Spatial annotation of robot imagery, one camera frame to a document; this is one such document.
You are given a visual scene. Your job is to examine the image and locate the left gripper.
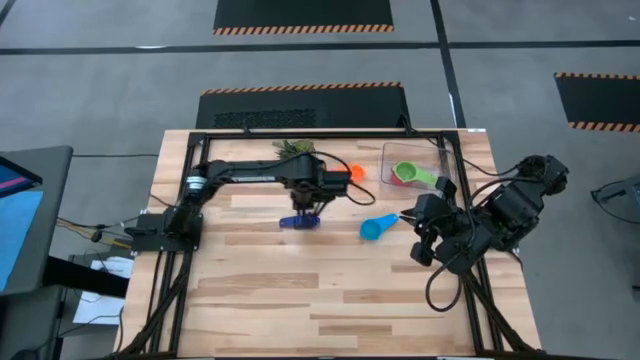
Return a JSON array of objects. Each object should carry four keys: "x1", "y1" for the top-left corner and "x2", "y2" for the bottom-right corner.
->
[{"x1": 287, "y1": 153, "x2": 327, "y2": 219}]

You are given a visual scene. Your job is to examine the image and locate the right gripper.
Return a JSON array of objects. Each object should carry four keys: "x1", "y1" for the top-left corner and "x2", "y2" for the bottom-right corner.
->
[{"x1": 399, "y1": 177, "x2": 475, "y2": 268}]

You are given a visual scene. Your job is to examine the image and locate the small dark blue measuring cup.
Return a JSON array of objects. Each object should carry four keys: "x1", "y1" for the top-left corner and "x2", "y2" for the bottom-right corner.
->
[{"x1": 278, "y1": 213, "x2": 321, "y2": 231}]

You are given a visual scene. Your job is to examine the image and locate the green measuring cup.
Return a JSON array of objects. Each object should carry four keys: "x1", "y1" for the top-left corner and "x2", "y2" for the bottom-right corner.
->
[{"x1": 391, "y1": 160, "x2": 440, "y2": 187}]

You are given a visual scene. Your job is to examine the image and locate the light blue measuring cup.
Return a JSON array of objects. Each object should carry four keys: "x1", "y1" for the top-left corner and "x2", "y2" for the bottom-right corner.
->
[{"x1": 359, "y1": 212, "x2": 400, "y2": 242}]

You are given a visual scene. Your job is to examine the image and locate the clear plastic basket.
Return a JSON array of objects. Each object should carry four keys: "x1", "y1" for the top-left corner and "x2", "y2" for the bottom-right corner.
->
[{"x1": 380, "y1": 141, "x2": 453, "y2": 191}]

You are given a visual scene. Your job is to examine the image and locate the succulent plant in black pot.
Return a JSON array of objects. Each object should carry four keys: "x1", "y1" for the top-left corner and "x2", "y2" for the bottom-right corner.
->
[{"x1": 272, "y1": 138, "x2": 317, "y2": 161}]

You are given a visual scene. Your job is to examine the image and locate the black hazard-striped floor mat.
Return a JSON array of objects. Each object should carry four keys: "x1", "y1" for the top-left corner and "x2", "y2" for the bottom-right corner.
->
[
  {"x1": 213, "y1": 0, "x2": 395, "y2": 36},
  {"x1": 553, "y1": 72, "x2": 640, "y2": 134},
  {"x1": 195, "y1": 81, "x2": 411, "y2": 130}
]

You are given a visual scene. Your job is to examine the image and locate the white paper sheet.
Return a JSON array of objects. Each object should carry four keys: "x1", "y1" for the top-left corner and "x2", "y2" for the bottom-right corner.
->
[{"x1": 73, "y1": 256, "x2": 135, "y2": 326}]

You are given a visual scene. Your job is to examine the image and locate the black desk edge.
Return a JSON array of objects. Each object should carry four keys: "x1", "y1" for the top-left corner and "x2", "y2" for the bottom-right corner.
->
[{"x1": 42, "y1": 254, "x2": 130, "y2": 300}]

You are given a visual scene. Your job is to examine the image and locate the monitor with blue screen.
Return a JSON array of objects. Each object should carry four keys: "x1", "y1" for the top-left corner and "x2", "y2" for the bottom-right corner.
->
[{"x1": 0, "y1": 145, "x2": 75, "y2": 297}]

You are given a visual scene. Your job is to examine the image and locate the grey cabinet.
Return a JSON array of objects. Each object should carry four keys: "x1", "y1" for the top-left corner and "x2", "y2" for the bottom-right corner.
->
[{"x1": 0, "y1": 284, "x2": 66, "y2": 360}]

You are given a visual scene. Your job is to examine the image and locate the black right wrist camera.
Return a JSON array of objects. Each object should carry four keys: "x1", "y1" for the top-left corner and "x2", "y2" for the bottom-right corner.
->
[{"x1": 419, "y1": 199, "x2": 444, "y2": 224}]

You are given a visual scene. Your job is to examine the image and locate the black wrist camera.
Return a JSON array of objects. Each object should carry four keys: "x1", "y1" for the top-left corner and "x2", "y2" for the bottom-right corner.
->
[
  {"x1": 324, "y1": 170, "x2": 352, "y2": 197},
  {"x1": 419, "y1": 199, "x2": 444, "y2": 224}
]

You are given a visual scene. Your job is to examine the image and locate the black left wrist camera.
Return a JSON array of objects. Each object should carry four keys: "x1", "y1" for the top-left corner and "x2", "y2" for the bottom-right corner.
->
[{"x1": 324, "y1": 170, "x2": 352, "y2": 197}]

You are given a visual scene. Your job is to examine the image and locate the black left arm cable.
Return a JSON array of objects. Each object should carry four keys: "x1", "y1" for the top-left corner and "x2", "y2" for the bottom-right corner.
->
[{"x1": 279, "y1": 149, "x2": 377, "y2": 207}]

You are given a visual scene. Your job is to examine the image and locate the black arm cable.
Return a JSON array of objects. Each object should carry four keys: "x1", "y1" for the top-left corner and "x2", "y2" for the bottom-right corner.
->
[
  {"x1": 424, "y1": 164, "x2": 531, "y2": 313},
  {"x1": 279, "y1": 149, "x2": 377, "y2": 207}
]

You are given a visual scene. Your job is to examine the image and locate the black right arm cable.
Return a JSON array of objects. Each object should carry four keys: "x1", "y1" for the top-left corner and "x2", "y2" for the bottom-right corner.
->
[{"x1": 424, "y1": 164, "x2": 531, "y2": 313}]

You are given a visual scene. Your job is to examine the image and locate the black aluminium table frame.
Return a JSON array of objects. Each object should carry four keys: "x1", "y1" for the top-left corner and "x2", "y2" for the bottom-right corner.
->
[{"x1": 115, "y1": 128, "x2": 540, "y2": 359}]

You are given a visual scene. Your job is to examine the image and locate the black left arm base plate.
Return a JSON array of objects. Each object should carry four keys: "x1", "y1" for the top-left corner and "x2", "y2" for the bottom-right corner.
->
[{"x1": 124, "y1": 212, "x2": 204, "y2": 253}]

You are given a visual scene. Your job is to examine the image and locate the black stand with cable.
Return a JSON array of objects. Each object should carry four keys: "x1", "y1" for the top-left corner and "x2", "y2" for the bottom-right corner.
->
[{"x1": 590, "y1": 173, "x2": 640, "y2": 237}]

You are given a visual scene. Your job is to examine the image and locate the yellow and black floor cables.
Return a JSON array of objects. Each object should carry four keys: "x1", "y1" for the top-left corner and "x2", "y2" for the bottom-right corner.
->
[{"x1": 55, "y1": 214, "x2": 139, "y2": 250}]

